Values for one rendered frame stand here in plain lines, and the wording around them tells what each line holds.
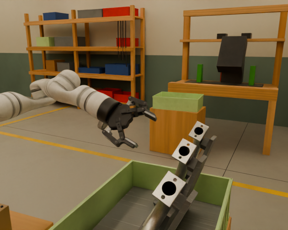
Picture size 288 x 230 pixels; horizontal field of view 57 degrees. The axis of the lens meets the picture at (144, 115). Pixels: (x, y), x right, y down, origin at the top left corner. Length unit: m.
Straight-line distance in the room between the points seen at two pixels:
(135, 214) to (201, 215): 0.24
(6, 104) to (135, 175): 0.57
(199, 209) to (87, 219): 0.40
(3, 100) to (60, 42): 5.75
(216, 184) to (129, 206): 0.34
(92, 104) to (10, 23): 8.09
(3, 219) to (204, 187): 0.69
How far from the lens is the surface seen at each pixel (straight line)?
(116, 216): 1.01
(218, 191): 1.08
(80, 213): 0.89
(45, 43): 6.97
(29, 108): 1.05
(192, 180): 0.72
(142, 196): 1.12
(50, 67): 6.97
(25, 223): 1.05
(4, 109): 0.97
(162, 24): 5.83
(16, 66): 8.74
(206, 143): 0.86
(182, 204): 0.57
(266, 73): 5.37
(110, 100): 0.75
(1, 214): 0.97
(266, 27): 5.36
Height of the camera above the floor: 1.43
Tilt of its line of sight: 14 degrees down
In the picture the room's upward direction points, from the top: straight up
